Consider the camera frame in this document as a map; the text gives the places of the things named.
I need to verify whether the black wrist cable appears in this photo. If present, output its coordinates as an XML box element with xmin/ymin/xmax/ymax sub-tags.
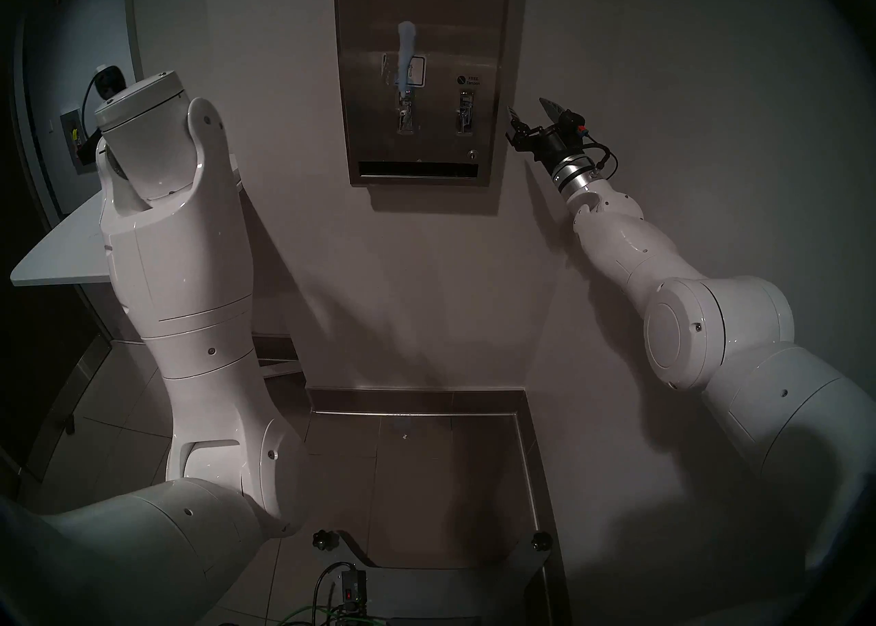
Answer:
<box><xmin>81</xmin><ymin>74</ymin><xmax>103</xmax><ymax>153</ymax></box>
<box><xmin>582</xmin><ymin>142</ymin><xmax>617</xmax><ymax>181</ymax></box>

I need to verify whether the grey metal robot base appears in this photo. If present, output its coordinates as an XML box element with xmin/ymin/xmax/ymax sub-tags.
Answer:
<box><xmin>328</xmin><ymin>529</ymin><xmax>555</xmax><ymax>626</ymax></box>

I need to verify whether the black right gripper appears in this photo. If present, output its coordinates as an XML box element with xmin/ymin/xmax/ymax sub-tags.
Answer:
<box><xmin>508</xmin><ymin>98</ymin><xmax>582</xmax><ymax>174</ymax></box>

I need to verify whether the white side table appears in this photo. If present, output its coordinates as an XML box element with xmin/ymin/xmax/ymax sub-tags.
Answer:
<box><xmin>10</xmin><ymin>153</ymin><xmax>302</xmax><ymax>379</ymax></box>

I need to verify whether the blue bordered white sticker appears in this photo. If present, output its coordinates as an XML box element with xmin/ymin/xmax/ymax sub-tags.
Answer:
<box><xmin>382</xmin><ymin>51</ymin><xmax>426</xmax><ymax>88</ymax></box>

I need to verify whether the green cable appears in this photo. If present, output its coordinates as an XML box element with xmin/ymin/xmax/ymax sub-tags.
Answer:
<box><xmin>274</xmin><ymin>603</ymin><xmax>357</xmax><ymax>626</ymax></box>

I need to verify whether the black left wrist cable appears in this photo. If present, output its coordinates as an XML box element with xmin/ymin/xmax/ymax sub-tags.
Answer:
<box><xmin>81</xmin><ymin>74</ymin><xmax>103</xmax><ymax>153</ymax></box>

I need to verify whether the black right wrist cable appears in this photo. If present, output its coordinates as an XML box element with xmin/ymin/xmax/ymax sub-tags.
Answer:
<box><xmin>582</xmin><ymin>142</ymin><xmax>617</xmax><ymax>181</ymax></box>

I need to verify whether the stainless steel wall dispenser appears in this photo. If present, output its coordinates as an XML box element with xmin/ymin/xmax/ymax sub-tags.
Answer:
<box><xmin>333</xmin><ymin>0</ymin><xmax>513</xmax><ymax>187</ymax></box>

